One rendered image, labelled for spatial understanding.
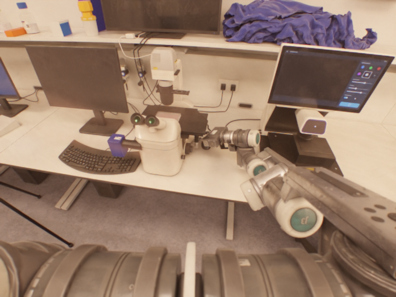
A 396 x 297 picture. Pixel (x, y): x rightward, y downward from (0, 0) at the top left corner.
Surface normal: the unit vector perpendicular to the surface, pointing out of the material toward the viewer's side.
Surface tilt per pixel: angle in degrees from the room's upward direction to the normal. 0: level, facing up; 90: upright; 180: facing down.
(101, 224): 0
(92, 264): 31
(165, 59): 73
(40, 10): 90
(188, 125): 0
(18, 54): 90
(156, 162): 91
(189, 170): 0
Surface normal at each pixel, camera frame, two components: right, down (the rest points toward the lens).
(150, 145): -0.16, 0.65
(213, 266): 0.02, -0.99
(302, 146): 0.02, -0.75
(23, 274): 0.73, -0.65
